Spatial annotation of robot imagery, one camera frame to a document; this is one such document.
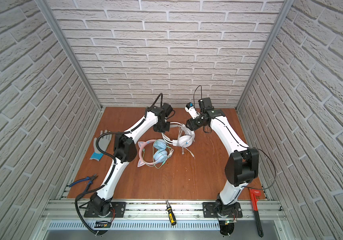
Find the red pipe wrench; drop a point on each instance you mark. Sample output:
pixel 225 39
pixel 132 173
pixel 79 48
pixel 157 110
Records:
pixel 254 194

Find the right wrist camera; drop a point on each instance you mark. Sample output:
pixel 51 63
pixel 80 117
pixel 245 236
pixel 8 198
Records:
pixel 189 108

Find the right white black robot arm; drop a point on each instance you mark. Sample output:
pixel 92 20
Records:
pixel 242 164

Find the pink blue cat-ear headphones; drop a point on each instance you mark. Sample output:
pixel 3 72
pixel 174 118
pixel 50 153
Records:
pixel 162 154

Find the aluminium frame rail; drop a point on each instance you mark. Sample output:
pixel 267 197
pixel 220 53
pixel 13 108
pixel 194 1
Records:
pixel 156 210

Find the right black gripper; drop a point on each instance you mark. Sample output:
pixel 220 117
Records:
pixel 193 125

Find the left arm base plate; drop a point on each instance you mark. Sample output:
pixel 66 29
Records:
pixel 117 208

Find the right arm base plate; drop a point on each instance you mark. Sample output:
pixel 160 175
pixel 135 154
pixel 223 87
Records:
pixel 217 209

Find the blue handled pliers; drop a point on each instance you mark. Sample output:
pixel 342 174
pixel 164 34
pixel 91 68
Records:
pixel 89 181

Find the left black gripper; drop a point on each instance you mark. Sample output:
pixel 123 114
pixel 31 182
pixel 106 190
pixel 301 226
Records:
pixel 159 130

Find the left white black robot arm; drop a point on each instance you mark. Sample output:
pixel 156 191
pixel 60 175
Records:
pixel 125 151

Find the yellow black screwdriver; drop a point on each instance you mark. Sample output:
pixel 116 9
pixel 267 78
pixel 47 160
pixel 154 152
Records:
pixel 171 215

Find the small black electronics board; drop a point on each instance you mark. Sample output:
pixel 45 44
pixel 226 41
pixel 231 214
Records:
pixel 102 224

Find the white headphones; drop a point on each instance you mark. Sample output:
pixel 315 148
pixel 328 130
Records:
pixel 185 136

